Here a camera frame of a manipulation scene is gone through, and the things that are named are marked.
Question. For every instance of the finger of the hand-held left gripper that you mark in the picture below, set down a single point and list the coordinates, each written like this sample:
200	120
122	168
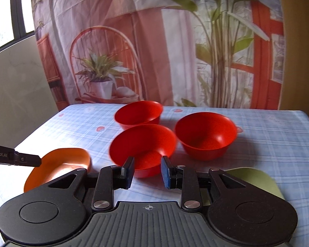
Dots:
28	159

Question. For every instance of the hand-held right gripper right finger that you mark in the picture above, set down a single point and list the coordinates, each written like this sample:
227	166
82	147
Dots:
166	173

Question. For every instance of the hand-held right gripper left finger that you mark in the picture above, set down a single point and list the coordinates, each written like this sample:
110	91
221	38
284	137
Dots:
129	173

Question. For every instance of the red bowl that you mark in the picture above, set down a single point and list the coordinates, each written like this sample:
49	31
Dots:
137	113
203	136
141	144

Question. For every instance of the orange plate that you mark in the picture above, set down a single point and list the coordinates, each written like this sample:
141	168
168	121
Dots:
61	160

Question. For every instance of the pale green plate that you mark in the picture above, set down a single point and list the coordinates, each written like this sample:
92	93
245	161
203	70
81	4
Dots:
257	180

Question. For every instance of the blue plaid tablecloth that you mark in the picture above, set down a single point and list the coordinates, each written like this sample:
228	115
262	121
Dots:
273	146

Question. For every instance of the printed backdrop cloth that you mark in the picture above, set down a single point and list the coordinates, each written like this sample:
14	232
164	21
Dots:
170	43

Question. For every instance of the dark framed window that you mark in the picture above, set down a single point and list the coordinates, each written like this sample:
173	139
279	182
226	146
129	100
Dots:
15	7

